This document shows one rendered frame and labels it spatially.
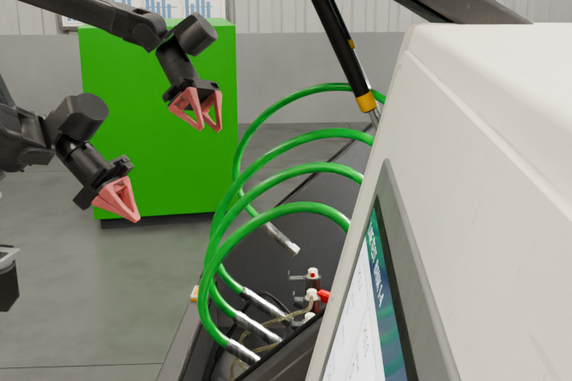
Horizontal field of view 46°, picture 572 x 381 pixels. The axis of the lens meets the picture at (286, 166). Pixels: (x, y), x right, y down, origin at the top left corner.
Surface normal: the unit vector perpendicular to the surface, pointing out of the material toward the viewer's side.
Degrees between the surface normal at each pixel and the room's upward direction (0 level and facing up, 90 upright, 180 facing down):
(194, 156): 90
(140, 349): 0
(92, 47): 90
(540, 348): 76
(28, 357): 0
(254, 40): 90
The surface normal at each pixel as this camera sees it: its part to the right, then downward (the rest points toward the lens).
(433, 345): -0.97, -0.24
